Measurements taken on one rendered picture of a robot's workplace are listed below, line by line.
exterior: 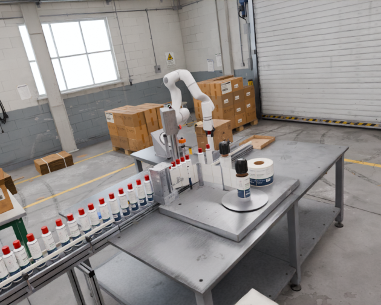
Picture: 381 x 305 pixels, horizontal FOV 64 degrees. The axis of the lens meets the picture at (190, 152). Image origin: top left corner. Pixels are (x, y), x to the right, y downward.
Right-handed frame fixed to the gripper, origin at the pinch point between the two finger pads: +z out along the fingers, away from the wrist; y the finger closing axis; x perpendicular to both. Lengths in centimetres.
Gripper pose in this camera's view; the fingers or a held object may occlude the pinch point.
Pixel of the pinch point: (209, 135)
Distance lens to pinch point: 290.3
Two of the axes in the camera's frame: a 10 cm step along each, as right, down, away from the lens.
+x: 6.7, -3.3, 6.7
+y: 7.3, 1.2, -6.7
